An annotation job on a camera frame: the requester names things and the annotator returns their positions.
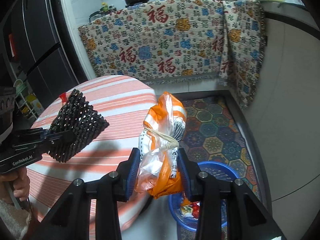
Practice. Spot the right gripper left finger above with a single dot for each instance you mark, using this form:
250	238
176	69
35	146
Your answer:
114	187

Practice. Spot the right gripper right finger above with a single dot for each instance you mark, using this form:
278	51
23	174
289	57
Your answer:
214	190

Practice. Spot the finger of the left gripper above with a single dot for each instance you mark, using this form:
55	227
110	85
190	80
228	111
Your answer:
51	142

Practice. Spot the black mesh foam net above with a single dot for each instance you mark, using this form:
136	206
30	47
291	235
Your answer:
82	119

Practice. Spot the orange white plastic bag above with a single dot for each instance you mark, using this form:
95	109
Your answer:
164	128

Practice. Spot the red snack wrapper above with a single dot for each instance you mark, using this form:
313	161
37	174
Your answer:
63	97

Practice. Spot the blue plastic trash basket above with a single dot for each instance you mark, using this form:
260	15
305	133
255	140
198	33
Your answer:
185	206

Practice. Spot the person's left hand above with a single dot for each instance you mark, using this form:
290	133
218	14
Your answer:
21	184

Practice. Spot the white storage rack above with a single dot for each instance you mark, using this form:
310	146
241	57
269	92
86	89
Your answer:
27	103

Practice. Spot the colourful hexagon floor mat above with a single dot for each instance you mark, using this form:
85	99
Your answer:
211	134

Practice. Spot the striped pink tablecloth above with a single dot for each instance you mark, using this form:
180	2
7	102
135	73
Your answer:
124	103

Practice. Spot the black refrigerator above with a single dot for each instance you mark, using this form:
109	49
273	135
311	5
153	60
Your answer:
34	37

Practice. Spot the patterned blanket with characters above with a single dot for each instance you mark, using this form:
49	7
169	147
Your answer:
179	40

